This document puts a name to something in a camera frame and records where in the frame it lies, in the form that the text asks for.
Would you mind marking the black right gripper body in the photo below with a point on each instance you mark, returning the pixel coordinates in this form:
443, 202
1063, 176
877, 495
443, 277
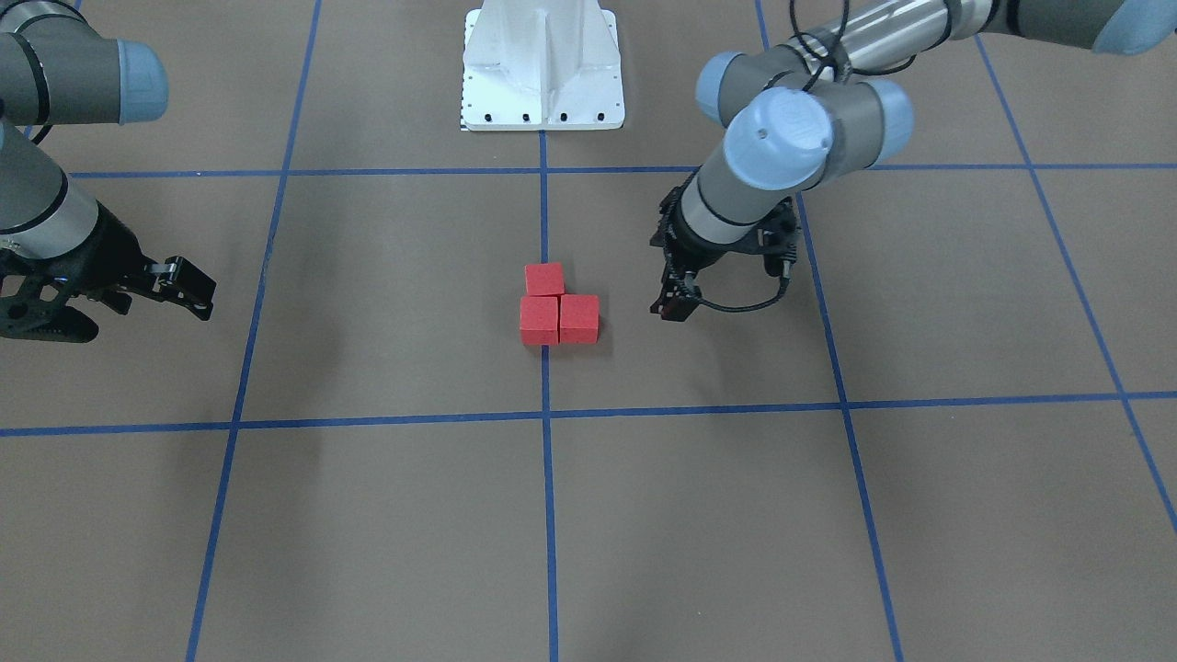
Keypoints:
108, 246

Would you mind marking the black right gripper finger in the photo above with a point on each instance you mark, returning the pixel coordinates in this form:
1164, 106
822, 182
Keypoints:
178, 281

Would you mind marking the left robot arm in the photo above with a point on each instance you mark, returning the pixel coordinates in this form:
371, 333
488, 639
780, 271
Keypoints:
823, 105

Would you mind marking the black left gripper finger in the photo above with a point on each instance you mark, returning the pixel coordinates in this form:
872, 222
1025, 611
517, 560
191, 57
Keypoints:
667, 304
680, 305

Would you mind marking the brown paper table mat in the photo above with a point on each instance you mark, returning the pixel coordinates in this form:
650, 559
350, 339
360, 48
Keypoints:
952, 440

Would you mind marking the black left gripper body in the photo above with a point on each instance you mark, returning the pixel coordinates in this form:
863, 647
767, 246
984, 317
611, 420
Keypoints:
688, 256

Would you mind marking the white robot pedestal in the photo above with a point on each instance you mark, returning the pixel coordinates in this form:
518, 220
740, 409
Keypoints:
542, 66

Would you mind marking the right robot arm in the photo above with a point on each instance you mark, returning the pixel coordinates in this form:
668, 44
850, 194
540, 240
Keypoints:
58, 242

